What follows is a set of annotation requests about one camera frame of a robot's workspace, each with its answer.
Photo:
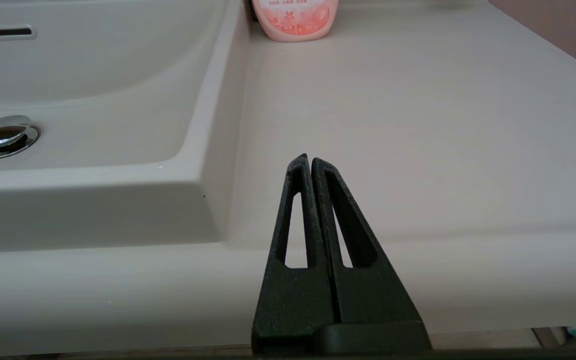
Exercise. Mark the beige sink basin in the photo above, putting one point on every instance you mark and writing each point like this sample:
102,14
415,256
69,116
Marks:
93,75

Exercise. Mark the pink soap pump bottle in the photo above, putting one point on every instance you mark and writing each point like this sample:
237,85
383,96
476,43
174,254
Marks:
295,20

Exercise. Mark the chrome overflow slot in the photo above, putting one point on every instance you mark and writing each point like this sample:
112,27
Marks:
9,32

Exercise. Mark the chrome drain stopper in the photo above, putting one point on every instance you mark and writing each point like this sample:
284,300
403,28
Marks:
0,131

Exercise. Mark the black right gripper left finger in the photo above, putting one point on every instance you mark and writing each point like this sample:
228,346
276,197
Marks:
290,300

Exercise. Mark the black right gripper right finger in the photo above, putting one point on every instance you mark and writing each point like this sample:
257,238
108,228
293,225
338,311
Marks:
368,295

